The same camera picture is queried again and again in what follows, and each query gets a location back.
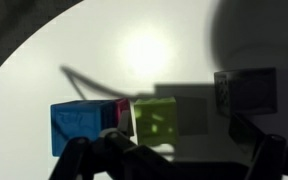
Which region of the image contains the blue block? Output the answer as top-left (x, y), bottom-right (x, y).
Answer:
top-left (50, 100), bottom-right (116, 157)

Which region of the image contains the green block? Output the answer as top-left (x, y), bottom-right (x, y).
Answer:
top-left (134, 97), bottom-right (178, 146)

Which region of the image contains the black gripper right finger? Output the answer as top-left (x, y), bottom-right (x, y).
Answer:
top-left (214, 68), bottom-right (288, 180)

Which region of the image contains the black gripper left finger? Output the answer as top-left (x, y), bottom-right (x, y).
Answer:
top-left (49, 110), bottom-right (174, 180)

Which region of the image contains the pink block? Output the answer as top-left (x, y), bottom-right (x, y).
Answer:
top-left (115, 98), bottom-right (130, 123)

